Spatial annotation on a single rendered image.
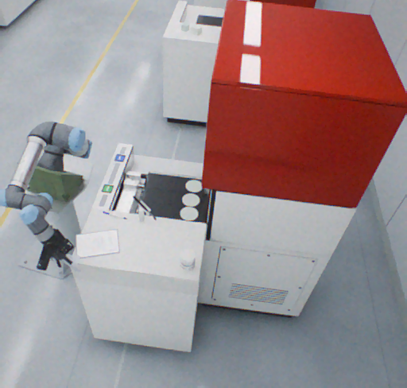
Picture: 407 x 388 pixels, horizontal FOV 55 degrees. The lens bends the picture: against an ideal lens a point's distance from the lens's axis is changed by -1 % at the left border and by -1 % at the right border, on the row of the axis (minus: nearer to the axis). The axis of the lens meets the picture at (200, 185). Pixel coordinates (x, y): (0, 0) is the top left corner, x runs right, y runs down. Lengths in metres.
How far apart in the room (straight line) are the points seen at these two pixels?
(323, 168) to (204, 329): 1.51
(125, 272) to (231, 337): 1.14
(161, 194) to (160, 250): 0.44
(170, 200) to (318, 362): 1.46
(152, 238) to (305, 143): 0.89
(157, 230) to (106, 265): 0.32
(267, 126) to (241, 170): 0.27
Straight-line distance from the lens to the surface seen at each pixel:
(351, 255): 3.42
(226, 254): 2.28
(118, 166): 2.38
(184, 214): 2.18
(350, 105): 1.59
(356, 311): 3.16
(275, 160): 1.72
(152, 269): 1.90
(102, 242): 2.01
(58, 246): 1.82
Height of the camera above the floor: 2.58
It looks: 46 degrees down
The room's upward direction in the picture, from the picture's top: 5 degrees clockwise
